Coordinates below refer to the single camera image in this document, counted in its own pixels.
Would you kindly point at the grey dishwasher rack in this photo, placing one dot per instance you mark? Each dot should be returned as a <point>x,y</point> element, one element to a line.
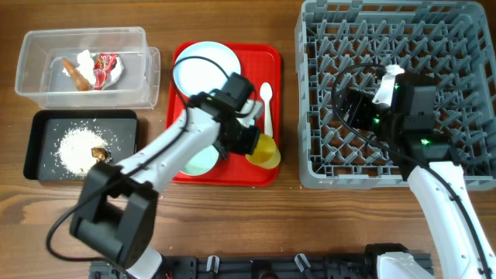
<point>449,41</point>

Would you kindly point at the white plastic spoon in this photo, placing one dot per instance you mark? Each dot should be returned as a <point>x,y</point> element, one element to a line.
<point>266,94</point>

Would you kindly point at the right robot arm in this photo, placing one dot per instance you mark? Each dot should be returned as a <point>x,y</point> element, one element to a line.
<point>401,116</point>

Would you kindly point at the white rice pile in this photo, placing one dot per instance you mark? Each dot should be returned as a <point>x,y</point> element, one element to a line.
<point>73,152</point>

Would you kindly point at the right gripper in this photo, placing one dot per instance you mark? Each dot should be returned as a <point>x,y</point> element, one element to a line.
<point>362,101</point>

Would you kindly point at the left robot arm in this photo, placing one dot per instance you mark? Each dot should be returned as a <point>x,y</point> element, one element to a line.
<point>116,211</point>

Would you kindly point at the light blue plate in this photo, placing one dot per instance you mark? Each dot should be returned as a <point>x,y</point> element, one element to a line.
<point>194,75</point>

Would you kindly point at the green bowl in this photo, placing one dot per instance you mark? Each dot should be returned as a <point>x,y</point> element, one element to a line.
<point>202,162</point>

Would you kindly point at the orange carrot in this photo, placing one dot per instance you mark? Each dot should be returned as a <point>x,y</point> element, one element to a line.
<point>80,82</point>

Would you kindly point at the white tissue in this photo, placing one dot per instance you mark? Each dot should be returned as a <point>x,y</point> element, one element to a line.
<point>86,61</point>

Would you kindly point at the brown food scrap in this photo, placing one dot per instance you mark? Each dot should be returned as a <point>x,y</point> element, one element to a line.
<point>101,154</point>

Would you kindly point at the red serving tray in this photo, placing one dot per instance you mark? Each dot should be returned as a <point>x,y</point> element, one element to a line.
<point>259,63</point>

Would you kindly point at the yellow cup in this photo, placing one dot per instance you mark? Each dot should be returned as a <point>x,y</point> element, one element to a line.
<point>266,153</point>

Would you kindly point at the clear plastic bin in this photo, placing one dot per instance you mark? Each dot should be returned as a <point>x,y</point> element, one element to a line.
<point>41,76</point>

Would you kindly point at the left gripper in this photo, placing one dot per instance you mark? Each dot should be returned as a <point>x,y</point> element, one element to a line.
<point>247,148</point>

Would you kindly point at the black plastic tray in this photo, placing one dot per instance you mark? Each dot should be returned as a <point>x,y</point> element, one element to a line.
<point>120,128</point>

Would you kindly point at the red snack wrapper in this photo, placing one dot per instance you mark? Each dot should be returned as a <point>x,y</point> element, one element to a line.
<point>104,64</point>

